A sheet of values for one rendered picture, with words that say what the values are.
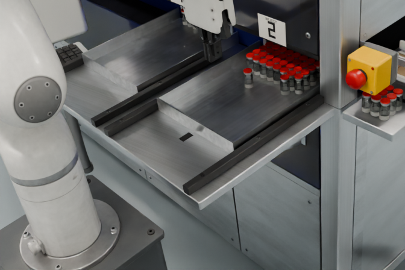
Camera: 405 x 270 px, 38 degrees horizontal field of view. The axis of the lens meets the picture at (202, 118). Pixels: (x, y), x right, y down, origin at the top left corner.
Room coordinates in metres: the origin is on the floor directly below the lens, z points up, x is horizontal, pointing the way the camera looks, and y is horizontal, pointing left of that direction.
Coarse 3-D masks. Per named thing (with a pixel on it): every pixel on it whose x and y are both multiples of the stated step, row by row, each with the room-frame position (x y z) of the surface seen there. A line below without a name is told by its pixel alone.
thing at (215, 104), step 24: (216, 72) 1.25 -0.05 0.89; (240, 72) 1.25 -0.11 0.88; (168, 96) 1.16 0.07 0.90; (192, 96) 1.18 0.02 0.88; (216, 96) 1.16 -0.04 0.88; (240, 96) 1.15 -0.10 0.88; (264, 96) 1.13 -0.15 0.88; (288, 96) 1.12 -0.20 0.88; (312, 96) 1.08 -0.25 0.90; (192, 120) 1.04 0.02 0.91; (216, 120) 1.07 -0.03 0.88; (240, 120) 1.05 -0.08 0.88; (264, 120) 1.04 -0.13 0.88; (216, 144) 0.98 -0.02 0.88; (240, 144) 0.95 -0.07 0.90
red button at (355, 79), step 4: (348, 72) 0.98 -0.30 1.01; (352, 72) 0.97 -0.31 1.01; (356, 72) 0.97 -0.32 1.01; (360, 72) 0.97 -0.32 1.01; (348, 76) 0.98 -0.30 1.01; (352, 76) 0.97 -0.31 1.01; (356, 76) 0.96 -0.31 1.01; (360, 76) 0.96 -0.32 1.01; (364, 76) 0.97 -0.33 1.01; (348, 80) 0.97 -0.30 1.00; (352, 80) 0.97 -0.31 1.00; (356, 80) 0.96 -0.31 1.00; (360, 80) 0.96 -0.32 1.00; (364, 80) 0.96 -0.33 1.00; (348, 84) 0.97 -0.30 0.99; (352, 84) 0.97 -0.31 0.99; (356, 84) 0.96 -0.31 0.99; (360, 84) 0.96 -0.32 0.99; (364, 84) 0.96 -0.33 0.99; (352, 88) 0.97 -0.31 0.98; (356, 88) 0.96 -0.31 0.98
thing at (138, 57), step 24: (144, 24) 1.54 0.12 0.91; (168, 24) 1.58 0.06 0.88; (96, 48) 1.45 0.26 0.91; (120, 48) 1.48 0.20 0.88; (144, 48) 1.46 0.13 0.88; (168, 48) 1.44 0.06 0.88; (192, 48) 1.41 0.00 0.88; (120, 72) 1.35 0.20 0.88; (144, 72) 1.33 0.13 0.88; (168, 72) 1.27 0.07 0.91
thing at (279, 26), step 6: (258, 18) 1.23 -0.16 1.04; (264, 18) 1.21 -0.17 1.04; (270, 18) 1.19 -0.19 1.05; (264, 24) 1.21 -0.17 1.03; (270, 24) 1.19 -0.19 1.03; (276, 24) 1.18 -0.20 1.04; (282, 24) 1.16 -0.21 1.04; (264, 30) 1.21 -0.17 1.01; (276, 30) 1.18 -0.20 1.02; (282, 30) 1.16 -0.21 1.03; (264, 36) 1.21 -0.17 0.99; (276, 36) 1.18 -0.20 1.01; (282, 36) 1.17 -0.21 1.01; (276, 42) 1.18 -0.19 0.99; (282, 42) 1.17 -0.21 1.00
